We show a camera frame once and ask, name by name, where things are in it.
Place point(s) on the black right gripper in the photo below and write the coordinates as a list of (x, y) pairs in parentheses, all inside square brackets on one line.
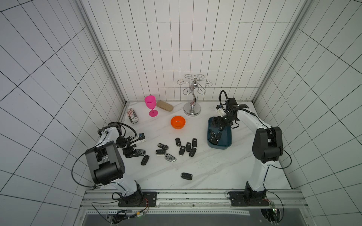
[(218, 129)]

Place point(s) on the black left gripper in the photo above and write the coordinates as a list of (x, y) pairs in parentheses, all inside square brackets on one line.
[(126, 153)]

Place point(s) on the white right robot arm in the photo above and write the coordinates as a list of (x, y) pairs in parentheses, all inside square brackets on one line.
[(267, 145)]

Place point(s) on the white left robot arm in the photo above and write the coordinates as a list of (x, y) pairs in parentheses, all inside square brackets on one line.
[(106, 165)]

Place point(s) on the teal plastic storage box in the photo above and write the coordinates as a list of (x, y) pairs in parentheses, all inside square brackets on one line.
[(218, 137)]

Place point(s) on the black VW flip key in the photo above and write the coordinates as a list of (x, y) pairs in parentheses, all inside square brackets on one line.
[(188, 146), (194, 142), (178, 142), (182, 150)]

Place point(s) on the black flip key buttons up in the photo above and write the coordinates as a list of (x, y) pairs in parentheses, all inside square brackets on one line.
[(192, 152)]

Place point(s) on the black smart key fob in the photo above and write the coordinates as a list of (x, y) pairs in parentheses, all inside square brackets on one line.
[(160, 152)]

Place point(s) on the silver black smart key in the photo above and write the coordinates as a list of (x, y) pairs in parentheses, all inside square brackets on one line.
[(170, 158)]

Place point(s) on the lone black flip key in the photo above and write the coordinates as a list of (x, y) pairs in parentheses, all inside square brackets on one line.
[(186, 176)]

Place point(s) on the silver metal cup rack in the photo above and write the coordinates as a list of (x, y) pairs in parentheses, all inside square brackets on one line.
[(196, 83)]

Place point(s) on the orange plastic bowl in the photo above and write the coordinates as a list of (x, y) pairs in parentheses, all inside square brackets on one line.
[(178, 122)]

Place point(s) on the pink plastic wine goblet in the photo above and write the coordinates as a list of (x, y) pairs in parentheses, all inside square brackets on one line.
[(151, 104)]

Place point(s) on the beige woven glasses case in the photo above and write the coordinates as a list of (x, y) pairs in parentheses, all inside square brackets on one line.
[(165, 106)]

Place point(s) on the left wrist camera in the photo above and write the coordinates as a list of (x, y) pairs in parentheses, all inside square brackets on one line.
[(141, 136)]

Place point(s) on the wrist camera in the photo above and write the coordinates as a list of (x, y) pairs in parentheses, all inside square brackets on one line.
[(141, 136), (221, 111)]

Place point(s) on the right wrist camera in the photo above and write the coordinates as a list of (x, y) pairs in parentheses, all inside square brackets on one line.
[(221, 111)]

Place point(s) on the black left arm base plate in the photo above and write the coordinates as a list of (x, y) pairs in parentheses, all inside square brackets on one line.
[(139, 200)]

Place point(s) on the aluminium frame rail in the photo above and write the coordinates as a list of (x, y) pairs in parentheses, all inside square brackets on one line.
[(108, 201)]

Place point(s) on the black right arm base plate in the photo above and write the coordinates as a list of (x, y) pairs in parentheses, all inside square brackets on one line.
[(248, 198)]

